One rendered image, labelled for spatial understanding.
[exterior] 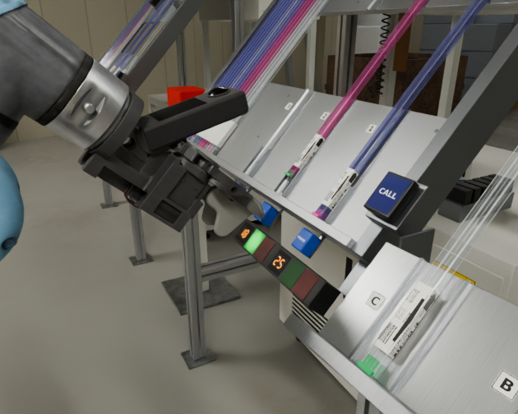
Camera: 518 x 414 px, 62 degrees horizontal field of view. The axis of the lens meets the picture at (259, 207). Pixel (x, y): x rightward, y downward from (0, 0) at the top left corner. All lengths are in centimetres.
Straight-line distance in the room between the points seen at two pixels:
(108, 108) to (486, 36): 536
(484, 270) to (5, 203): 72
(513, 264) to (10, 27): 72
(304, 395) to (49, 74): 113
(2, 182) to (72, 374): 127
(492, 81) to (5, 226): 51
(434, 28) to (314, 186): 529
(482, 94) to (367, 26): 594
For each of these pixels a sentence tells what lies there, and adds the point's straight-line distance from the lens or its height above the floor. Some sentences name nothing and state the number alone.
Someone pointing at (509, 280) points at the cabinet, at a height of 59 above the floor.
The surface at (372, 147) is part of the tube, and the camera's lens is 60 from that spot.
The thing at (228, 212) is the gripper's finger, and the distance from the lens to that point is 49.
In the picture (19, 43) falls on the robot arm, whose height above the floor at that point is 95.
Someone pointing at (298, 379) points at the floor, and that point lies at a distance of 139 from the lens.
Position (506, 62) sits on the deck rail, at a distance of 60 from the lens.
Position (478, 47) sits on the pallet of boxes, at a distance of 566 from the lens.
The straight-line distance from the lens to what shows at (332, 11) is 96.
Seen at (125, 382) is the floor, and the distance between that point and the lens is 143.
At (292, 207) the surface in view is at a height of 73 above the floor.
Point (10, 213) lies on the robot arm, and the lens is 26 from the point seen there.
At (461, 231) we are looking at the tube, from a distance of 37.
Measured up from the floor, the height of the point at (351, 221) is 74.
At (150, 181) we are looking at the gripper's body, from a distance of 45.
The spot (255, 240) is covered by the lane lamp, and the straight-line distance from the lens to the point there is 68.
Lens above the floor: 96
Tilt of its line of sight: 22 degrees down
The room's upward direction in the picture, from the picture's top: straight up
